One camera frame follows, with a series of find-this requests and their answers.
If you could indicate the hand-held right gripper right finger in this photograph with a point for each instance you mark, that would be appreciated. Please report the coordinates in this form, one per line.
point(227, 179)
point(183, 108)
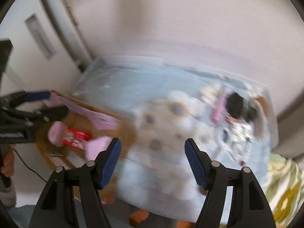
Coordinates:
point(196, 165)

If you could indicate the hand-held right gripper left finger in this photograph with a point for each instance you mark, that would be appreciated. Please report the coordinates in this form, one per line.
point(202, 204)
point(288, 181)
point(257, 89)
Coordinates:
point(110, 165)

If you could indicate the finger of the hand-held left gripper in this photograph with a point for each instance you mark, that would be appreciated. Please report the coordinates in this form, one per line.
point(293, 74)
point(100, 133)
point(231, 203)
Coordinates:
point(53, 112)
point(38, 96)

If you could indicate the pink sock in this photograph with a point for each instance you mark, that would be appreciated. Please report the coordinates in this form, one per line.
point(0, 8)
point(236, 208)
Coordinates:
point(56, 133)
point(97, 147)

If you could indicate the cardboard box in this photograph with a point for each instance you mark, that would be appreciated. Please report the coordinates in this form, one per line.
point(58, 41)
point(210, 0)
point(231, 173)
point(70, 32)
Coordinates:
point(123, 133)

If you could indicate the red pen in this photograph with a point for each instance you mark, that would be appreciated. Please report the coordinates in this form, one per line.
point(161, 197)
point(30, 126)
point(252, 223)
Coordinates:
point(76, 139)

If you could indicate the white printed packet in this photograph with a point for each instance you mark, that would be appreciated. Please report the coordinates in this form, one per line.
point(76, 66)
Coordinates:
point(240, 130)

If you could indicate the white tube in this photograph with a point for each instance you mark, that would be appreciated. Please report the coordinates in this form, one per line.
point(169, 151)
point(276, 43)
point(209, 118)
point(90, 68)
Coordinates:
point(218, 110)

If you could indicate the large black item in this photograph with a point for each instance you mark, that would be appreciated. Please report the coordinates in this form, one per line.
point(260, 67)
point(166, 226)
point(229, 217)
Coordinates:
point(235, 105)

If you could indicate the person's left forearm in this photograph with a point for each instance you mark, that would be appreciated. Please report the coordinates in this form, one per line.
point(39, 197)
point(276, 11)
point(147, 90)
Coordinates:
point(6, 163)

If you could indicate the white sliding door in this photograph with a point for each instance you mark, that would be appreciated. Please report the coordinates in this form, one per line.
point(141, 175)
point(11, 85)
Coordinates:
point(21, 76)

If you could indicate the pink printed sheet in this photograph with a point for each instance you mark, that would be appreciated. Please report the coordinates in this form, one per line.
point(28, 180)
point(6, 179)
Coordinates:
point(95, 117)

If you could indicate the small red item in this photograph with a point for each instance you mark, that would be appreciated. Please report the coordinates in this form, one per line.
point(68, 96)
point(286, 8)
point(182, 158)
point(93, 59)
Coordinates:
point(233, 119)

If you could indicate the orange object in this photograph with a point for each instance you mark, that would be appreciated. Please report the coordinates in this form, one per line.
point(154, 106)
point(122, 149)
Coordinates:
point(140, 217)

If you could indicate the light blue floral blanket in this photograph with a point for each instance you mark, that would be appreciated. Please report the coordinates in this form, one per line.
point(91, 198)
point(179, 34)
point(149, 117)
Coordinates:
point(152, 104)

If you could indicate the small black item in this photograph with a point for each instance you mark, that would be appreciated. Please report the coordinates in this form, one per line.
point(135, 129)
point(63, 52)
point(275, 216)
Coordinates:
point(252, 114)

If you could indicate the brown item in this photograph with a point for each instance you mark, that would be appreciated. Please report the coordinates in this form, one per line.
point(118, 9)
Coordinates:
point(261, 104)

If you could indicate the green floral cloth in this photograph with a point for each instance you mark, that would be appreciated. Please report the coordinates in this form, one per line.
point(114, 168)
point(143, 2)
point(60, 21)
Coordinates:
point(286, 187)

